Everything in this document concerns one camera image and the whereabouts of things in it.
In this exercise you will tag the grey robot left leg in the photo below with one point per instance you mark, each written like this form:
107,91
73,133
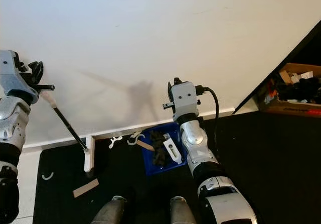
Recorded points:
110,214

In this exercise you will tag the black debris pieces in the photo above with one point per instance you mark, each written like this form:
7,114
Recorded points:
158,146

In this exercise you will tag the brown cardboard box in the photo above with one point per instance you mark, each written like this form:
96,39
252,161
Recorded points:
281,108

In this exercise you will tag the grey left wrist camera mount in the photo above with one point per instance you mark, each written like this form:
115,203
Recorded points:
10,71

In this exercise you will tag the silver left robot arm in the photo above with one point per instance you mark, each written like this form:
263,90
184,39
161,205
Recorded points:
12,128

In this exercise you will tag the black floor mat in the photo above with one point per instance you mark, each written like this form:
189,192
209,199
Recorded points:
281,174

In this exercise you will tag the grey robot right leg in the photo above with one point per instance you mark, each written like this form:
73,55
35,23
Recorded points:
182,214

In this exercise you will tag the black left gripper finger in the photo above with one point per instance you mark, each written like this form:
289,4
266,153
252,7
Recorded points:
32,72
39,72

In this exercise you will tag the short wooden stick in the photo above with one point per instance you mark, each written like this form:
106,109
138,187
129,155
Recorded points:
145,145

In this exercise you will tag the grey robot leg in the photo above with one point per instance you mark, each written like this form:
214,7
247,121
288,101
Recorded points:
182,214
110,214

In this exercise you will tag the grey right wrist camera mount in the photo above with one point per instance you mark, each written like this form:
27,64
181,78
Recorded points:
185,98

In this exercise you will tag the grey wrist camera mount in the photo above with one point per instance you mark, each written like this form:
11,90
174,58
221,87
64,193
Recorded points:
185,98
10,71

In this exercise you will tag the white c-shaped hook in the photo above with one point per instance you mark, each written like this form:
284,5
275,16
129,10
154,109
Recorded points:
47,179

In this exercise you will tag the flat wooden stick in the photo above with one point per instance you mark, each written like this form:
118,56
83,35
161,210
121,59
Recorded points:
86,188

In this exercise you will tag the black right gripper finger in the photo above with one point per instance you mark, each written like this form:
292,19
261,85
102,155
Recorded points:
169,87
174,86

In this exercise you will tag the white plastic bar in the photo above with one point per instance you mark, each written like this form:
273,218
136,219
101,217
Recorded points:
173,151

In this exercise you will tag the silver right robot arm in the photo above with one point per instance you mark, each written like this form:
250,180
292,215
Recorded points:
195,148

